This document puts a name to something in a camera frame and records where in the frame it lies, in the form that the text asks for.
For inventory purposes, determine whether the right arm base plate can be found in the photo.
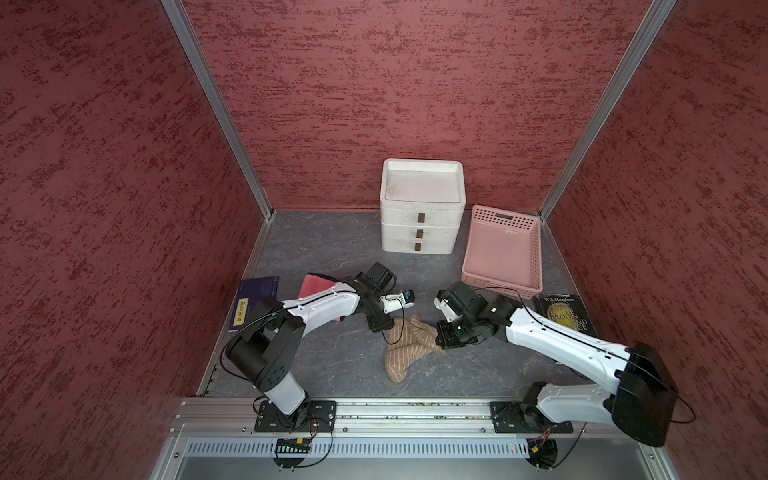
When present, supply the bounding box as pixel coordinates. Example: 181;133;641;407
489;401;574;435

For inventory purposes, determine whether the black book gold cover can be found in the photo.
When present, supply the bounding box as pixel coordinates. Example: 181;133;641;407
533;293;599;338

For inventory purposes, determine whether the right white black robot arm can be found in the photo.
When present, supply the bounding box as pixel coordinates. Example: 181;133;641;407
434;281;682;447

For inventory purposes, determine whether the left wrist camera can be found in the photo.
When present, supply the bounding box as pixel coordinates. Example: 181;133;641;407
380;290;415;314

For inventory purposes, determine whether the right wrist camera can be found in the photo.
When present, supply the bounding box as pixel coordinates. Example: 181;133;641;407
433;289;460;323

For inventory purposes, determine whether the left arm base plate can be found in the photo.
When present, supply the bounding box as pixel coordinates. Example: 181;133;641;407
254;400;337;434

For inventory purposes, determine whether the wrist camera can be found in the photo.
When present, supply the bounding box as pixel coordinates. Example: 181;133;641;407
433;289;460;323
380;290;415;314

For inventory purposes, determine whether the white three-drawer storage box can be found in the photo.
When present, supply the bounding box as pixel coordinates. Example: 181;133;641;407
380;159;466;255

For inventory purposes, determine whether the blue book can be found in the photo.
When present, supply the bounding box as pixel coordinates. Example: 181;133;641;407
228;276;279;332

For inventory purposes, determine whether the beige striped woven dishcloth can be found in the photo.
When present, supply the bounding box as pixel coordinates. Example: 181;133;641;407
383;313;445;384

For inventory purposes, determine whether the pink plastic basket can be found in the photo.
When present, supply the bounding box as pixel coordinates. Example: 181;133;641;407
461;205;543;299

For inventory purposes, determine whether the aluminium front rail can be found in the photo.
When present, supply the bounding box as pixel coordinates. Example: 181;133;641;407
169;395;658;439

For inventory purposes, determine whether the pink grey dishcloth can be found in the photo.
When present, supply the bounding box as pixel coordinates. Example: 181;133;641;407
297;274;343;323

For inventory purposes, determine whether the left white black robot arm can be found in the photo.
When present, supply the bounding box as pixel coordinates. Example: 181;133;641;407
220;263;415;431

